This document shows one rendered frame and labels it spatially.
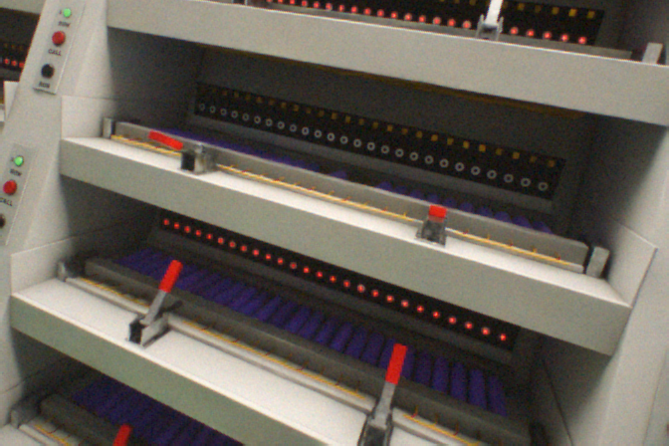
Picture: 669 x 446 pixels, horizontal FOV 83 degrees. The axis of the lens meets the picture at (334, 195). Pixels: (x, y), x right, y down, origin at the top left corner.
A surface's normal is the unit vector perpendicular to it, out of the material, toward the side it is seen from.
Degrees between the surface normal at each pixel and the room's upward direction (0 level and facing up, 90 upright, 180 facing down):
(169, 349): 17
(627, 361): 90
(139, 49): 90
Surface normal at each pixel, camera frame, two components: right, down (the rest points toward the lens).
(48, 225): 0.93, 0.25
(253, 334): -0.32, 0.17
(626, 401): -0.25, -0.11
